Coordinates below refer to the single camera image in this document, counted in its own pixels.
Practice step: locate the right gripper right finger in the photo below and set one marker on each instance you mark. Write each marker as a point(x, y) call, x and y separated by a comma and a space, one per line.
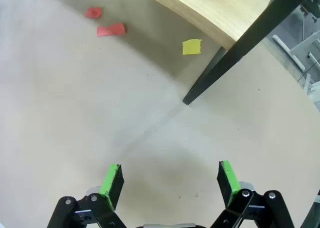
point(228, 185)

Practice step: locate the black office chair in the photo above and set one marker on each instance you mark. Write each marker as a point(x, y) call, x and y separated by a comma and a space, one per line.
point(310, 6)

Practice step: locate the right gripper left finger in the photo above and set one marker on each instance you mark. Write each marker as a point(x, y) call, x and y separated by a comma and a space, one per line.
point(110, 188)

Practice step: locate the crumpled red paper scrap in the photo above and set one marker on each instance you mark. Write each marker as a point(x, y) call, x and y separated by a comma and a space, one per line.
point(93, 13)

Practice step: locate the two-tier wooden shelf black frame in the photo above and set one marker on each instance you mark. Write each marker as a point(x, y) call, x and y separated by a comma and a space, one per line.
point(212, 7)

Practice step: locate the yellow paper scrap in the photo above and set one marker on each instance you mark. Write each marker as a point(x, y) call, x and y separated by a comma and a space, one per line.
point(191, 47)

